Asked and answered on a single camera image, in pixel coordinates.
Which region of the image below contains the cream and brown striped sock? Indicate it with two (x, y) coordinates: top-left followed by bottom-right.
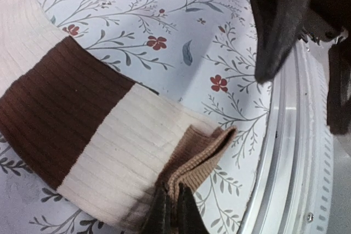
(1, 0), (236, 233)

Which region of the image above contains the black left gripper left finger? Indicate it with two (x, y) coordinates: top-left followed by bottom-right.
(141, 182), (171, 234)

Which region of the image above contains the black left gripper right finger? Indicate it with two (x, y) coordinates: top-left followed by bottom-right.
(177, 183), (209, 234)

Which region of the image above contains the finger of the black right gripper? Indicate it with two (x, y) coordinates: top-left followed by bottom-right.
(327, 45), (350, 135)

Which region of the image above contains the aluminium table edge rail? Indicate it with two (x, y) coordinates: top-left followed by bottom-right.
(239, 41), (350, 233)

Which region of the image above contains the floral patterned table mat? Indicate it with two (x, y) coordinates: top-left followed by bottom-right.
(1, 0), (271, 233)

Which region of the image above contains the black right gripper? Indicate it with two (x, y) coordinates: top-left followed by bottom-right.
(250, 0), (350, 83)

